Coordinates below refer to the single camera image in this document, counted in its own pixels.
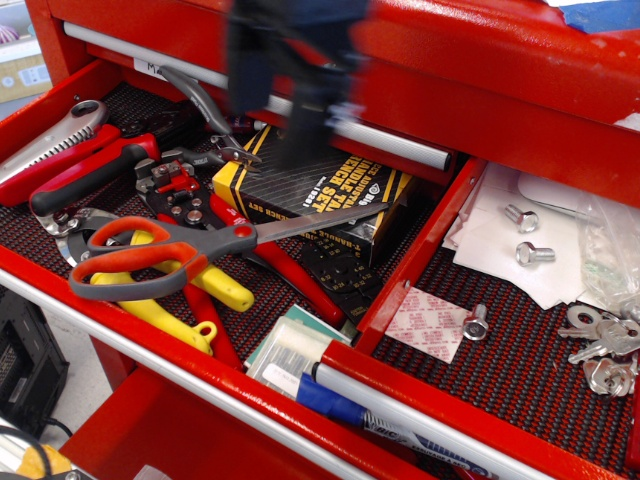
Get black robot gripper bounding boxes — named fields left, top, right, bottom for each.
left=227, top=1, right=368, bottom=165

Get clear plastic bag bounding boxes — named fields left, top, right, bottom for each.
left=576, top=193, right=639, bottom=319

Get small red blue screwdriver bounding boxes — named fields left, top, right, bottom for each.
left=226, top=115, right=266, bottom=133

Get right red open drawer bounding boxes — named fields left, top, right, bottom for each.
left=317, top=159, right=639, bottom=479

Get cardboard box with label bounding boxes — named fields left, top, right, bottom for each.
left=1, top=37, right=52, bottom=103

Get middle hex bolt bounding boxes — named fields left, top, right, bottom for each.
left=515, top=242, right=556, bottom=267

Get red black handled crimper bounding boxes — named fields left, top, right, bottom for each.
left=1, top=124, right=161, bottom=215

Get orange grey handled scissors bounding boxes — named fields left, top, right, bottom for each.
left=69, top=202, right=390, bottom=302

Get silver key bunch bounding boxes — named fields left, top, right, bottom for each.
left=558, top=305, right=639, bottom=397

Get black yellow tap wrench box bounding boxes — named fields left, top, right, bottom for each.
left=212, top=126, right=416, bottom=264

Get black crimping pliers head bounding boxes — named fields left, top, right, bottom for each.
left=300, top=238, right=383, bottom=326

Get blue cap BIC marker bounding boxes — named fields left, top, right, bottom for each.
left=296, top=373, right=498, bottom=479

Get hex bolt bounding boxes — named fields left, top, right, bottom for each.
left=462, top=304, right=488, bottom=341
left=515, top=242, right=556, bottom=267
left=504, top=204, right=539, bottom=233

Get red metal tool chest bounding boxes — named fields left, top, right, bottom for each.
left=23, top=0, right=640, bottom=480

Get white red printed adhesive pad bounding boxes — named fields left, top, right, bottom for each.
left=385, top=287, right=470, bottom=364

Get upper hex bolt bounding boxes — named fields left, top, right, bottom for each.
left=504, top=204, right=539, bottom=233

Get yellow handled metal snips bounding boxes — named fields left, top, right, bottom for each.
left=38, top=208, right=254, bottom=369

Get left red open drawer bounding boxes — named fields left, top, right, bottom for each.
left=0, top=58, right=448, bottom=480

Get grey handled flush cutters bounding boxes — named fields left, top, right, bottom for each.
left=160, top=65, right=261, bottom=173

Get black electronic box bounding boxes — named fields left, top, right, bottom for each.
left=1, top=287, right=69, bottom=437

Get clear drill bit case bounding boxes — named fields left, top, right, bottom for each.
left=245, top=305, right=351, bottom=400

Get white paper sheets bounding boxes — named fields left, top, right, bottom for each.
left=445, top=163, right=604, bottom=309

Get red open drawer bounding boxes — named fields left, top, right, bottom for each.
left=0, top=58, right=448, bottom=480
left=317, top=159, right=639, bottom=479

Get lower hex bolt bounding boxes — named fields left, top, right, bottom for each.
left=462, top=304, right=488, bottom=341

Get red handled wire stripper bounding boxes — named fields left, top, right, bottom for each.
left=136, top=159, right=345, bottom=370

